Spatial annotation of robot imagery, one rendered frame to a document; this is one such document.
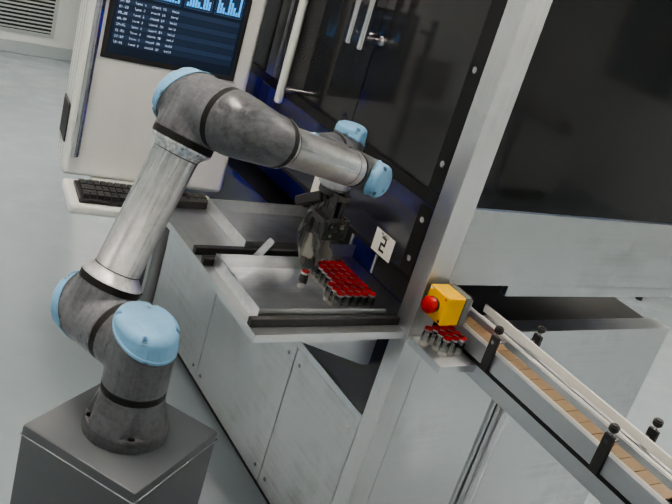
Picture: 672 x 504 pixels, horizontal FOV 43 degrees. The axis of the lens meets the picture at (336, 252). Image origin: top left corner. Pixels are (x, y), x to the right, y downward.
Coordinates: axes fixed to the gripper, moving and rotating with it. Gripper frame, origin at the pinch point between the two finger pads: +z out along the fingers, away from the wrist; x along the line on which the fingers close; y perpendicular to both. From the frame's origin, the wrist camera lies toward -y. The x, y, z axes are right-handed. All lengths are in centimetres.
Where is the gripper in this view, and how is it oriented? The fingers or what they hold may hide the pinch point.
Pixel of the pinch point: (308, 259)
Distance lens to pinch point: 204.4
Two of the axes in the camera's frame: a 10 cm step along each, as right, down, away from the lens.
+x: 8.4, 0.3, 5.4
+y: 4.7, 4.6, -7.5
